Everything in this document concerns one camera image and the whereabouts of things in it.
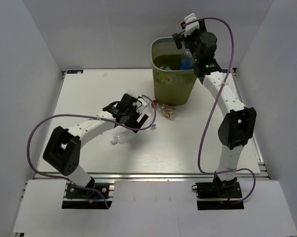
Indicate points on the clear square bottle yellow label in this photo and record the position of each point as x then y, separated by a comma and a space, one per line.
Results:
164, 78

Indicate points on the crushed bottle red label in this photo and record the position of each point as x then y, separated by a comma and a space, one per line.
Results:
164, 110

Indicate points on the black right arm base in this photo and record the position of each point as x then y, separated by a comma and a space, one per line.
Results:
208, 198

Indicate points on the green mesh waste bin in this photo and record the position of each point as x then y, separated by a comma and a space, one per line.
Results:
164, 51

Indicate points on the clear ribbed bottle blue cap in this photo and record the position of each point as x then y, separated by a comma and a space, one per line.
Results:
151, 115

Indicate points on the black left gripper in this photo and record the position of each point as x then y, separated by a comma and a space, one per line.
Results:
135, 124

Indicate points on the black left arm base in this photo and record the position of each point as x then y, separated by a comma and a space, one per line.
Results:
89, 200

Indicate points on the clear slim bottle white cap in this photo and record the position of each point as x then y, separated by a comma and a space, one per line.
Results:
122, 136

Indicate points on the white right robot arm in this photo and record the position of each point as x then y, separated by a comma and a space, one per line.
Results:
238, 122

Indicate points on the blue sticker left corner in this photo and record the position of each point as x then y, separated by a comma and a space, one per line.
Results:
74, 71

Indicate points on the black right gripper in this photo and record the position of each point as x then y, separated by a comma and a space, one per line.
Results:
179, 38

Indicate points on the clear bottle blue label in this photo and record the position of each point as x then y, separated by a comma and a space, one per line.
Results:
186, 62

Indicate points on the aluminium table edge rail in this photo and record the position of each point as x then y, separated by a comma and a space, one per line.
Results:
149, 176

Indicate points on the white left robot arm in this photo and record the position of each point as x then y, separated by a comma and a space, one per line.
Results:
64, 146

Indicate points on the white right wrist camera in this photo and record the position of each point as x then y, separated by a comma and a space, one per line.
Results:
190, 24

